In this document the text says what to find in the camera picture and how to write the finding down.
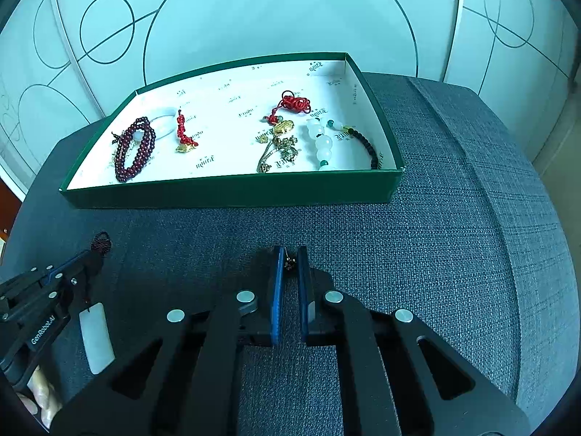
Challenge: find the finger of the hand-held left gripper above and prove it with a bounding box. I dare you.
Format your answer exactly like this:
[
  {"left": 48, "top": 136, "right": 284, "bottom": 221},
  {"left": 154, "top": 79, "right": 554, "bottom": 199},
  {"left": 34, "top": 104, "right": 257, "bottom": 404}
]
[
  {"left": 0, "top": 250, "right": 104, "bottom": 299},
  {"left": 0, "top": 261, "right": 104, "bottom": 325}
]

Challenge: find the gold chain bracelet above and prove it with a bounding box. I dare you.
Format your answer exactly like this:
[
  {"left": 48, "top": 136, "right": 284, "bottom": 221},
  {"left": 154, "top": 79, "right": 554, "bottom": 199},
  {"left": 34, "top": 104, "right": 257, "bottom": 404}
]
[{"left": 256, "top": 134, "right": 300, "bottom": 174}]

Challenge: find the red cord gold figure charm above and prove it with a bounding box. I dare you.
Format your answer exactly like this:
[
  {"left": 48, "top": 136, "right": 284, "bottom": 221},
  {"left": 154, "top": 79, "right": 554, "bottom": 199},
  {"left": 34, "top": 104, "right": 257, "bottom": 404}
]
[{"left": 175, "top": 109, "right": 200, "bottom": 154}]

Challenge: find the red cord gold oval pendant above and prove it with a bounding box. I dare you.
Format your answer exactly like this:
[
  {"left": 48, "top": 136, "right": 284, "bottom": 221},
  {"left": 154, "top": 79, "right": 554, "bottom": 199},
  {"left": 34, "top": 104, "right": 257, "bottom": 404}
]
[{"left": 265, "top": 91, "right": 312, "bottom": 137}]

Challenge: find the dark cord white rectangular pendant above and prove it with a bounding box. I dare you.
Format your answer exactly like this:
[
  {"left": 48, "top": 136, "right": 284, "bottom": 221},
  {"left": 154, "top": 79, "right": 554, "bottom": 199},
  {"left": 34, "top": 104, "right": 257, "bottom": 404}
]
[{"left": 78, "top": 231, "right": 115, "bottom": 375}]

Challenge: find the person's left hand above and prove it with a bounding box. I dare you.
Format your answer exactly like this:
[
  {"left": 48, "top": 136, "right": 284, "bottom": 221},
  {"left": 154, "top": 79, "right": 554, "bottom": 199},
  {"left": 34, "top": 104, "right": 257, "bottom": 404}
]
[{"left": 17, "top": 366, "right": 63, "bottom": 431}]

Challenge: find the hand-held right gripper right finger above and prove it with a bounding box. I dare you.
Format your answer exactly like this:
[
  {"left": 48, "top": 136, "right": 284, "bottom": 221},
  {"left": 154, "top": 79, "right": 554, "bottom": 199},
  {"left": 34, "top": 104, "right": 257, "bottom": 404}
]
[{"left": 297, "top": 245, "right": 532, "bottom": 436}]

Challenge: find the white and black bead bracelet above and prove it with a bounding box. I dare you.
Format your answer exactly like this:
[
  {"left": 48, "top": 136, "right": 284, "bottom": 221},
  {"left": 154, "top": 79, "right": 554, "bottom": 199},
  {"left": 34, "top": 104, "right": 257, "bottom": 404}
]
[{"left": 305, "top": 117, "right": 386, "bottom": 172}]

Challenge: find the white jade bangle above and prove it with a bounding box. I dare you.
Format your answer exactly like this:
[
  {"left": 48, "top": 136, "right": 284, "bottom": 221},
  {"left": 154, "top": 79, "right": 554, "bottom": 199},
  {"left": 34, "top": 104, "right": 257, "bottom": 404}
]
[{"left": 150, "top": 106, "right": 182, "bottom": 141}]

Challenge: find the green cardboard box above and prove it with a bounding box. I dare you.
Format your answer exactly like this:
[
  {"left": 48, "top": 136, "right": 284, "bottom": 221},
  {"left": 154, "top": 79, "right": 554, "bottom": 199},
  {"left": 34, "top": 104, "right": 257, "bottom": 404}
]
[{"left": 59, "top": 52, "right": 405, "bottom": 210}]

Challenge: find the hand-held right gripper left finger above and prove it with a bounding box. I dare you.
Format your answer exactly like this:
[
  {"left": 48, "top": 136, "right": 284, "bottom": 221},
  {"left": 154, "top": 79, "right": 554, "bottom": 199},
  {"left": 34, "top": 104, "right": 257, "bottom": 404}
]
[{"left": 50, "top": 245, "right": 286, "bottom": 436}]

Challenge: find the dark red bead bracelet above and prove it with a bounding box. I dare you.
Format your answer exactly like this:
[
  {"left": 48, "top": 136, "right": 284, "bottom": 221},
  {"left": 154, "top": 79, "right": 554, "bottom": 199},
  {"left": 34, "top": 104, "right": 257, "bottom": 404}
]
[{"left": 111, "top": 116, "right": 159, "bottom": 183}]

